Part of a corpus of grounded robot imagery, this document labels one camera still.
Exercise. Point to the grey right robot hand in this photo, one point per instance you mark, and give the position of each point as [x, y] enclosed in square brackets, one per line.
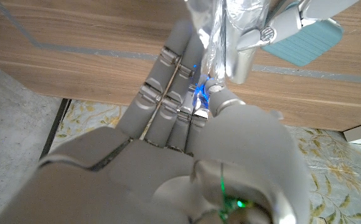
[168, 174]

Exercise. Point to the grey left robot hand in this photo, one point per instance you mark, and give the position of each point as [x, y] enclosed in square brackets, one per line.
[289, 21]

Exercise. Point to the aluminum foil roll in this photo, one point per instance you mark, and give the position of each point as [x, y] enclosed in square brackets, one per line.
[227, 34]

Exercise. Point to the black backdrop stand pole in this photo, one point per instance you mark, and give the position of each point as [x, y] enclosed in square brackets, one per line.
[54, 130]

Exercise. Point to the floral printed backdrop cloth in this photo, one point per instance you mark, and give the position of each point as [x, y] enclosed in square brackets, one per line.
[339, 174]

